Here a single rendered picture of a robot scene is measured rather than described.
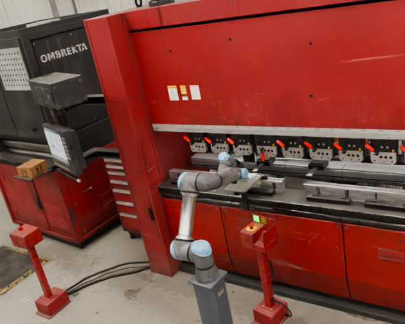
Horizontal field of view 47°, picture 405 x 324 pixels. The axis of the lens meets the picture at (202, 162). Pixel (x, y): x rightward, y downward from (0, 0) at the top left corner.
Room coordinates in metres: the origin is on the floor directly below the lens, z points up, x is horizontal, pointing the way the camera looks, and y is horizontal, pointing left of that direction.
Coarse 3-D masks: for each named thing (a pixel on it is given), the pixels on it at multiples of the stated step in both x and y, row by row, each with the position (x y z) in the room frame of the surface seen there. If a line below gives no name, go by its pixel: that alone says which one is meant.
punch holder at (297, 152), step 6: (282, 138) 2.99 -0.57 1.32; (288, 138) 2.97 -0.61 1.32; (294, 138) 2.94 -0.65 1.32; (300, 138) 2.91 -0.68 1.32; (288, 144) 2.97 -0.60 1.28; (294, 144) 2.94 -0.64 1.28; (300, 144) 2.92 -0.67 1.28; (282, 150) 3.00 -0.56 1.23; (288, 150) 2.97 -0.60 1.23; (294, 150) 2.94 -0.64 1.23; (300, 150) 2.92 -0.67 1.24; (306, 150) 2.97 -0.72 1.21; (288, 156) 2.97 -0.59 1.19; (294, 156) 2.95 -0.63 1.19; (300, 156) 2.92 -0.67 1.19
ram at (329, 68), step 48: (384, 0) 2.62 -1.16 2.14; (144, 48) 3.64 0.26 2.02; (192, 48) 3.37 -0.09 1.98; (240, 48) 3.13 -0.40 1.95; (288, 48) 2.92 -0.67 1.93; (336, 48) 2.74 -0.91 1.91; (384, 48) 2.57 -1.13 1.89; (240, 96) 3.17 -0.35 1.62; (288, 96) 2.95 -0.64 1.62; (336, 96) 2.75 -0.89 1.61; (384, 96) 2.58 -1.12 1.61
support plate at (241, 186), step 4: (256, 176) 3.16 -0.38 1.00; (260, 176) 3.14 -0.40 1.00; (252, 180) 3.11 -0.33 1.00; (256, 180) 3.09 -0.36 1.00; (232, 184) 3.10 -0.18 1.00; (236, 184) 3.08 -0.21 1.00; (240, 184) 3.07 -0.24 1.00; (244, 184) 3.06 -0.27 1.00; (248, 184) 3.04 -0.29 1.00; (252, 184) 3.03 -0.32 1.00; (224, 188) 3.06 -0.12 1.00; (228, 188) 3.05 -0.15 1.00; (232, 188) 3.03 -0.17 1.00; (236, 188) 3.02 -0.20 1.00; (240, 188) 3.01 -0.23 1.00; (244, 188) 2.99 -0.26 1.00; (248, 188) 2.98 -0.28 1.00; (240, 192) 2.96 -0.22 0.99; (244, 192) 2.94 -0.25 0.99
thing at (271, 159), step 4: (260, 156) 3.44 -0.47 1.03; (256, 160) 3.40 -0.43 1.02; (260, 160) 3.38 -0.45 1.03; (264, 160) 3.36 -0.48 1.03; (268, 160) 3.35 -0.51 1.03; (272, 160) 3.37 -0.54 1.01; (256, 164) 3.40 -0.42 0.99; (260, 164) 3.35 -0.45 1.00; (264, 164) 3.35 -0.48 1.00; (268, 164) 3.33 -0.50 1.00; (256, 168) 3.28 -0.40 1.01
